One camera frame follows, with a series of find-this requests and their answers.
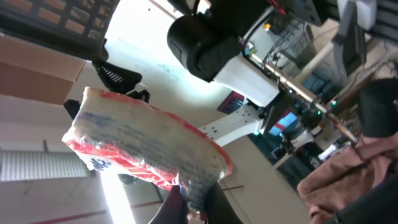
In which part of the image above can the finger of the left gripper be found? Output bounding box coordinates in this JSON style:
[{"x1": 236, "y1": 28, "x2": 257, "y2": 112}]
[
  {"x1": 91, "y1": 60, "x2": 142, "y2": 94},
  {"x1": 63, "y1": 100, "x2": 81, "y2": 119}
]

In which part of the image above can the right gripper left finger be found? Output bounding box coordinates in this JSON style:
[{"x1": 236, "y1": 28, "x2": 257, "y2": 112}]
[{"x1": 149, "y1": 185, "x2": 188, "y2": 224}]

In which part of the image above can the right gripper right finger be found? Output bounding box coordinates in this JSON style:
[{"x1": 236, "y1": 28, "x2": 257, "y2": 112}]
[{"x1": 205, "y1": 182, "x2": 243, "y2": 224}]

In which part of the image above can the brown cloth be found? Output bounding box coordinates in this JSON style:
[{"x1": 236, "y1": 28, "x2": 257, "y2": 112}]
[{"x1": 297, "y1": 134, "x2": 397, "y2": 223}]

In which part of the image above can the grey plastic mesh basket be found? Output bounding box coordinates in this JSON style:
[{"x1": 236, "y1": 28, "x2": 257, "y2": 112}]
[{"x1": 1, "y1": 0, "x2": 119, "y2": 61}]

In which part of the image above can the cardboard box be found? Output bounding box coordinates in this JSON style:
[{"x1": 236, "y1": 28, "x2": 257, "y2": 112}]
[{"x1": 1, "y1": 35, "x2": 86, "y2": 105}]

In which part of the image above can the pink tissue packet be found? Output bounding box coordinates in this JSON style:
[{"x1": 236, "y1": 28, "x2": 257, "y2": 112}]
[{"x1": 62, "y1": 87, "x2": 233, "y2": 213}]

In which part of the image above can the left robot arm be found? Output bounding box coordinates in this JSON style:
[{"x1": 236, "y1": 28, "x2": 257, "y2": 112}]
[{"x1": 167, "y1": 0, "x2": 283, "y2": 146}]

